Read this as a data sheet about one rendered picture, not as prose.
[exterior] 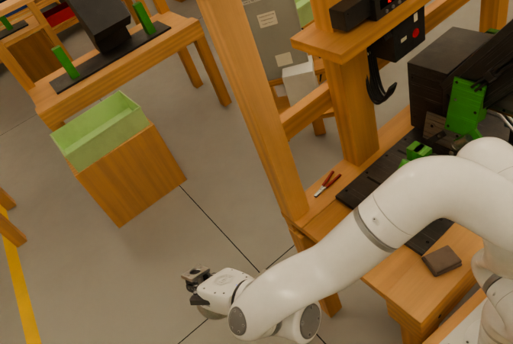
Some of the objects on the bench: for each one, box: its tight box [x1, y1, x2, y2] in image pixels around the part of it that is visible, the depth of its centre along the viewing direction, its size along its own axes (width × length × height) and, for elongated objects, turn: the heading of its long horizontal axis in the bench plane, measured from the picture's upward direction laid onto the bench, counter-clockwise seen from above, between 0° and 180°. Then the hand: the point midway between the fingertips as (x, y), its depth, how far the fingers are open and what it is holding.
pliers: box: [314, 171, 341, 198], centre depth 178 cm, size 16×5×1 cm, turn 153°
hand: (198, 282), depth 95 cm, fingers closed on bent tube, 3 cm apart
